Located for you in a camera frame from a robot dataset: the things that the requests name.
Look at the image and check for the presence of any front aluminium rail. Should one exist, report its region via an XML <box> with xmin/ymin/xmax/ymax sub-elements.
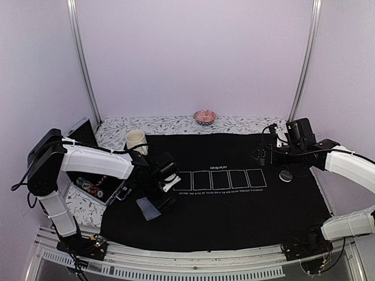
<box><xmin>28</xmin><ymin>225</ymin><xmax>367</xmax><ymax>281</ymax></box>

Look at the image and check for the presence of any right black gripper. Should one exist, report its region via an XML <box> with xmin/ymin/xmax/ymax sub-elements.
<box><xmin>250</xmin><ymin>143</ymin><xmax>305</xmax><ymax>168</ymax></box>

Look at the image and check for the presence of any right aluminium frame post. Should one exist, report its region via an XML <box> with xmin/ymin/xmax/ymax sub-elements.
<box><xmin>288</xmin><ymin>0</ymin><xmax>322</xmax><ymax>122</ymax></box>

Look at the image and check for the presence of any aluminium poker chip case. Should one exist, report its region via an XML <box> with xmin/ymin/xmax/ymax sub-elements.
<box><xmin>64</xmin><ymin>117</ymin><xmax>131</xmax><ymax>207</ymax></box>

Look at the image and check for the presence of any floral patterned tablecloth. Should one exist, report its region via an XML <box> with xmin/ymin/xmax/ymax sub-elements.
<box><xmin>65</xmin><ymin>116</ymin><xmax>287</xmax><ymax>228</ymax></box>

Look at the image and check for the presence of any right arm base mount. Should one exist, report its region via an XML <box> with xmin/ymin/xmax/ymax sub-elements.
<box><xmin>280</xmin><ymin>234</ymin><xmax>333</xmax><ymax>275</ymax></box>

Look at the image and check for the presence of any red patterned small bowl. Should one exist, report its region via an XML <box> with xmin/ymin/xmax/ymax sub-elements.
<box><xmin>194</xmin><ymin>110</ymin><xmax>217</xmax><ymax>126</ymax></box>

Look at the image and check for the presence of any poker chip stack front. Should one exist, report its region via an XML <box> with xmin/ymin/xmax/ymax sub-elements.
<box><xmin>76</xmin><ymin>177</ymin><xmax>103</xmax><ymax>198</ymax></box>

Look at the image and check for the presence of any left aluminium frame post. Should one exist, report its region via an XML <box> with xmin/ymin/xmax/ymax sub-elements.
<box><xmin>66</xmin><ymin>0</ymin><xmax>102</xmax><ymax>126</ymax></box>

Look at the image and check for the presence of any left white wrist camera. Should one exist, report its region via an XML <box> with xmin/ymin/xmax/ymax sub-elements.
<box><xmin>162</xmin><ymin>173</ymin><xmax>181</xmax><ymax>193</ymax></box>

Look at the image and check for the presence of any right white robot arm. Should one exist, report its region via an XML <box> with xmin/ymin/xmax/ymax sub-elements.
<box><xmin>251</xmin><ymin>118</ymin><xmax>374</xmax><ymax>255</ymax></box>

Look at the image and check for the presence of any cream ceramic mug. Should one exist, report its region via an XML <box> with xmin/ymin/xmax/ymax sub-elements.
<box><xmin>125</xmin><ymin>130</ymin><xmax>148</xmax><ymax>156</ymax></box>

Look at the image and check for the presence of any black poker table mat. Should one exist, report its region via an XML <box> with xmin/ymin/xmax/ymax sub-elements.
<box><xmin>100</xmin><ymin>133</ymin><xmax>330</xmax><ymax>252</ymax></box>

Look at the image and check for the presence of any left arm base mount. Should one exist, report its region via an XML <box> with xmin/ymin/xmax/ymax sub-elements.
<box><xmin>57</xmin><ymin>232</ymin><xmax>108</xmax><ymax>261</ymax></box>

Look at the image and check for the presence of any blue playing card deck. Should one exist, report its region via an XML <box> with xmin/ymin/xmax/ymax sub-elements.
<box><xmin>137</xmin><ymin>197</ymin><xmax>162</xmax><ymax>221</ymax></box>

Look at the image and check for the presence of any black round dealer button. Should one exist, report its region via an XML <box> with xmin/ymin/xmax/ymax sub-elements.
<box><xmin>279</xmin><ymin>170</ymin><xmax>293</xmax><ymax>183</ymax></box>

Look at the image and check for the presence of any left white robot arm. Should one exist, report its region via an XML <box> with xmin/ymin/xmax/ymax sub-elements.
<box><xmin>27</xmin><ymin>128</ymin><xmax>181</xmax><ymax>254</ymax></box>

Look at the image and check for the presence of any aluminium frame post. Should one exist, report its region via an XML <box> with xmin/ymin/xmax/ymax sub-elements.
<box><xmin>66</xmin><ymin>0</ymin><xmax>102</xmax><ymax>126</ymax></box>
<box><xmin>288</xmin><ymin>0</ymin><xmax>322</xmax><ymax>122</ymax></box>

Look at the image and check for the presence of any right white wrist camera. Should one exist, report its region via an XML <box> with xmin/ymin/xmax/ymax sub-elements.
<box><xmin>268</xmin><ymin>124</ymin><xmax>289</xmax><ymax>148</ymax></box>

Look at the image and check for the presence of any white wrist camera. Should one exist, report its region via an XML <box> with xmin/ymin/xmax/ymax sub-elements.
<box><xmin>162</xmin><ymin>173</ymin><xmax>181</xmax><ymax>193</ymax></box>
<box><xmin>268</xmin><ymin>124</ymin><xmax>289</xmax><ymax>148</ymax></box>

